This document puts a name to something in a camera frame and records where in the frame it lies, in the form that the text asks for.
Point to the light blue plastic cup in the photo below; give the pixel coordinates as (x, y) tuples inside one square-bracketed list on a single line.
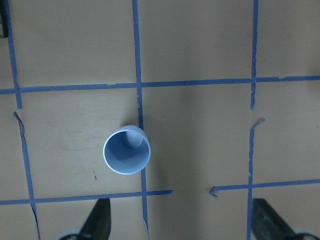
[(127, 151)]

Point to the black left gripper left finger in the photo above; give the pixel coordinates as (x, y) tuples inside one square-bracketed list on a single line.
[(98, 224)]

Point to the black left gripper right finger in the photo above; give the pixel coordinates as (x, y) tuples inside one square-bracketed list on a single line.
[(266, 223)]

